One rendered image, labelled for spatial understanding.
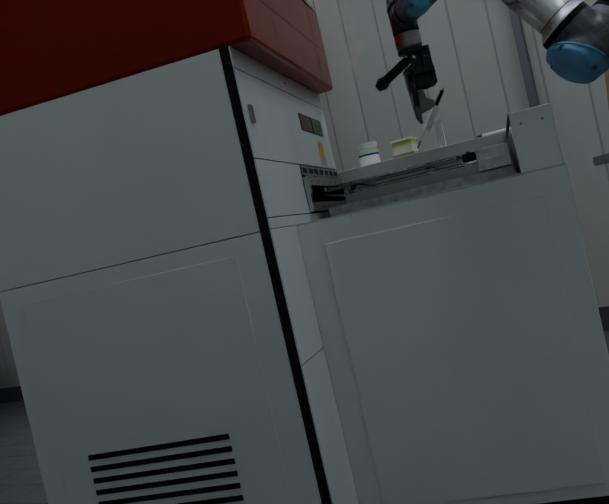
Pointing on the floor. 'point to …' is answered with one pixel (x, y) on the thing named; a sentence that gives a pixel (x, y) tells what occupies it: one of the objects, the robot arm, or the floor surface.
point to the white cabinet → (470, 348)
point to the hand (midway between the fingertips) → (418, 119)
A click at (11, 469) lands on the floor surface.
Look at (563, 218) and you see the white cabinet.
